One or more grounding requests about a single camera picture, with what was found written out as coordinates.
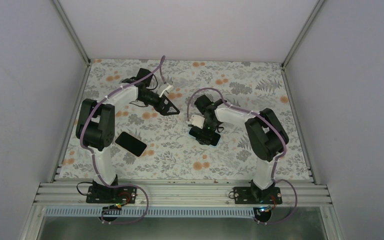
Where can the aluminium front rail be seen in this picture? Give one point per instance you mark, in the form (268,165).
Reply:
(200,193)

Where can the black bare phone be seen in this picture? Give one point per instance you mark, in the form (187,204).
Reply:
(131,144)

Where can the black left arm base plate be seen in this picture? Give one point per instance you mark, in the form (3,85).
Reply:
(100,194)

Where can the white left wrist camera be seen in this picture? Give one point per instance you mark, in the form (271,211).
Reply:
(166,88)

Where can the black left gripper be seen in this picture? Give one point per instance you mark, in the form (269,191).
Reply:
(166,106)

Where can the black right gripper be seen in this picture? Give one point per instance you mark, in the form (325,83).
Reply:
(216,128)

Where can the white slotted cable duct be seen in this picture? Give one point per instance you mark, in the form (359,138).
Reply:
(155,212)

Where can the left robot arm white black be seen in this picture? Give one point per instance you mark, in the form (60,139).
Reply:
(96,123)

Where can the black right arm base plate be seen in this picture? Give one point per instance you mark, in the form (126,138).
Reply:
(251,196)

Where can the floral patterned table mat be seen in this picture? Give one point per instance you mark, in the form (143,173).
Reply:
(172,154)

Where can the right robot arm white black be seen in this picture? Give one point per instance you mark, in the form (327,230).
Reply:
(266,135)

